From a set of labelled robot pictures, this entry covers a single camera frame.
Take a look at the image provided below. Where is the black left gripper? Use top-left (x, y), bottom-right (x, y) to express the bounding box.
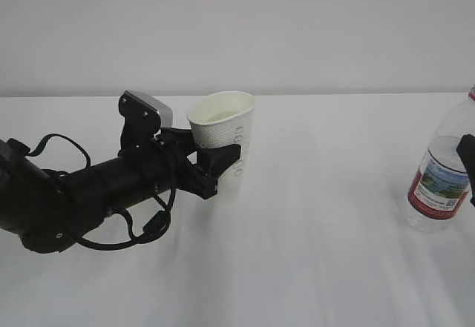
top-left (154, 128), bottom-right (241, 199)

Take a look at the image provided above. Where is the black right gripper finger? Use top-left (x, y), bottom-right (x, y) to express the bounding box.
top-left (456, 134), bottom-right (475, 206)

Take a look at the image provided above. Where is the white paper cup green logo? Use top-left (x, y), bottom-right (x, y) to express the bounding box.
top-left (186, 91), bottom-right (256, 205)

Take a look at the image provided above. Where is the clear water bottle red label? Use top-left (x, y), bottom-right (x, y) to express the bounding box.
top-left (406, 89), bottom-right (474, 233)

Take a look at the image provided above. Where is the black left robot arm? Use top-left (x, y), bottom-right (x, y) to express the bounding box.
top-left (1, 128), bottom-right (240, 254)

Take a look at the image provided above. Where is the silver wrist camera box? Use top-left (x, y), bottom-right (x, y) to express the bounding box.
top-left (118, 90), bottom-right (174, 150)

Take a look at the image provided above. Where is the black camera cable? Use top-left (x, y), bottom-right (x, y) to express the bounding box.
top-left (25, 132), bottom-right (177, 252)

